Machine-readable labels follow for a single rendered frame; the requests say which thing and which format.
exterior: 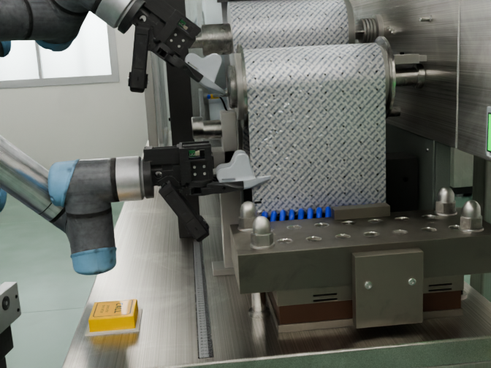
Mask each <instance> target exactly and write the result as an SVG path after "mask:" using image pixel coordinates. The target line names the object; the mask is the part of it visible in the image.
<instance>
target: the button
mask: <svg viewBox="0 0 491 368"><path fill-rule="evenodd" d="M137 314H138V304H137V299H124V300H116V301H107V302H95V303H94V306H93V309H92V311H91V315H90V317H89V319H88V324H89V331H90V332H96V331H112V330H120V329H135V327H136V322H137Z"/></svg>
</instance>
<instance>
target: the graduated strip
mask: <svg viewBox="0 0 491 368"><path fill-rule="evenodd" d="M192 245H193V260H194V290H195V305H196V321H197V350H198V359H207V358H214V355H213V341H212V334H211V326H210V312H209V304H208V290H207V283H206V275H205V261H204V253H203V246H202V241H201V242H198V241H195V242H192Z"/></svg>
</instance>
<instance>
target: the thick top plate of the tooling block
mask: <svg viewBox="0 0 491 368"><path fill-rule="evenodd" d="M434 211H435V209H431V210H413V211H403V212H391V213H390V216H384V217H374V218H356V219H346V220H336V221H335V220H334V219H333V218H332V217H326V218H308V219H298V220H288V221H270V228H271V231H273V242H274V243H275V246H274V247H272V248H268V249H262V250H260V249H254V248H251V247H250V244H251V232H252V231H240V230H238V226H239V224H232V225H229V229H230V242H231V254H232V263H233V267H234V270H235V276H236V279H237V285H238V288H239V292H240V294H253V293H262V292H271V291H288V290H297V289H305V288H321V287H330V286H340V285H352V262H351V254H352V253H358V252H368V251H377V250H394V249H403V248H420V249H421V250H422V251H423V279H424V278H433V277H449V276H458V275H474V274H484V273H491V224H490V223H488V222H486V221H484V220H482V226H483V227H484V230H483V231H480V232H466V231H460V230H459V229H458V226H459V225H460V216H461V215H462V207H456V211H457V214H456V215H450V216H443V215H436V214H435V213H434Z"/></svg>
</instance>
